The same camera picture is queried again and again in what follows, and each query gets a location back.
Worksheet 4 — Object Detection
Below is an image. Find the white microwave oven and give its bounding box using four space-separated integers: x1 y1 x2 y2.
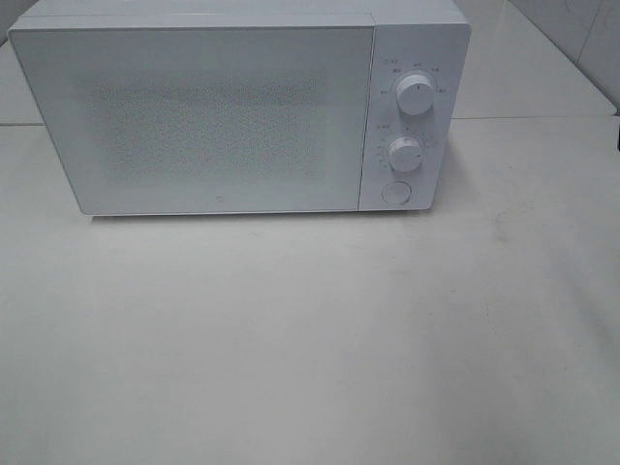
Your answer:
8 1 471 211

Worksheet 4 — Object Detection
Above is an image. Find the white microwave door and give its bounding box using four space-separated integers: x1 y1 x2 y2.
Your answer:
11 25 374 216

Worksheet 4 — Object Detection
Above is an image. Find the white round door button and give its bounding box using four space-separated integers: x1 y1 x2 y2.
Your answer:
382 181 412 205

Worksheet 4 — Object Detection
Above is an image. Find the white timer knob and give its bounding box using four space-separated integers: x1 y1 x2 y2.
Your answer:
387 137 423 172

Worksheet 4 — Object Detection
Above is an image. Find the white upper power knob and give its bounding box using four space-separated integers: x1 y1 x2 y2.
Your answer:
395 72 436 116

